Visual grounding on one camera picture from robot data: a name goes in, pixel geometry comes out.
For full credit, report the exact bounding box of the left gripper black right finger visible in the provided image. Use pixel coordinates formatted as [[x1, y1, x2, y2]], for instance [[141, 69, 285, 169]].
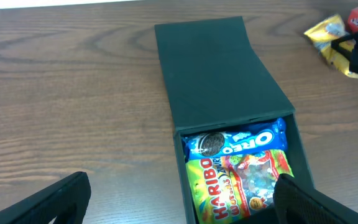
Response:
[[273, 174, 358, 224]]

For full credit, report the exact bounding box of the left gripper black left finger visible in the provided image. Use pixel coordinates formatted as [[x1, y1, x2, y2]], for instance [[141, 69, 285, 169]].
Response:
[[0, 171, 91, 224]]

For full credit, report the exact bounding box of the yellow Hacks candy bag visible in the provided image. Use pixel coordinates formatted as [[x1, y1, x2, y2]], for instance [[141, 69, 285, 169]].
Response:
[[303, 14, 358, 79]]

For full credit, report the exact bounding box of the Haribo worms gummy bag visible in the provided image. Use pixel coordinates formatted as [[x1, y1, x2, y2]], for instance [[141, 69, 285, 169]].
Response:
[[186, 149, 293, 223]]

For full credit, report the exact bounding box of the blue Oreo cookie pack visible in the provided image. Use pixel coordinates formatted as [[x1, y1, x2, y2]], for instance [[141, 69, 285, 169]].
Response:
[[182, 118, 288, 160]]

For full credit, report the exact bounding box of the black gift box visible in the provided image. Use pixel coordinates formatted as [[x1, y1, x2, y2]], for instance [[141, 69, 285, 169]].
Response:
[[154, 17, 314, 223]]

